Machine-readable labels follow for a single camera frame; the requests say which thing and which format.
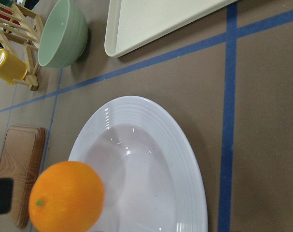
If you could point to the white round plate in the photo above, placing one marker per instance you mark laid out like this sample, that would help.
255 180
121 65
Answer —
151 177

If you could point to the orange fruit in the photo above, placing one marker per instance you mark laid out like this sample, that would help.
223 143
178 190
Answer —
66 197

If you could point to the yellow mug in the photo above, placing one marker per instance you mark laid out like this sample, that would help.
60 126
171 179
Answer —
11 67

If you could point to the wooden peg drying rack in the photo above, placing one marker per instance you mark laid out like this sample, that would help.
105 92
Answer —
22 26

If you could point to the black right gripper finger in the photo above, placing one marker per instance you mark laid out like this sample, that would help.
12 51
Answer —
6 195

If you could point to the cream bear tray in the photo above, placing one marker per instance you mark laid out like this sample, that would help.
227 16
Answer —
132 24

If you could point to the brown wooden cutting board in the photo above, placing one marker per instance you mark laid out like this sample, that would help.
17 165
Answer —
21 160

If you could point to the green ceramic bowl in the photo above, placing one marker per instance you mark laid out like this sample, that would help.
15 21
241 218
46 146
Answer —
64 36

